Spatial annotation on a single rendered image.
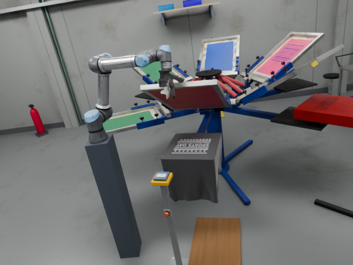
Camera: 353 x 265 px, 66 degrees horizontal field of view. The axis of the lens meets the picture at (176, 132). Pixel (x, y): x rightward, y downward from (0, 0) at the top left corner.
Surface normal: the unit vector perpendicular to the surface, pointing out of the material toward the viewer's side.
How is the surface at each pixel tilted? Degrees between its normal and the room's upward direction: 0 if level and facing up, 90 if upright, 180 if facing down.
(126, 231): 90
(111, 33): 90
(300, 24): 90
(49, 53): 90
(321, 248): 0
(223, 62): 32
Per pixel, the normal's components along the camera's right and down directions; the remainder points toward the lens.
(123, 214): -0.03, 0.41
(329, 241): -0.14, -0.90
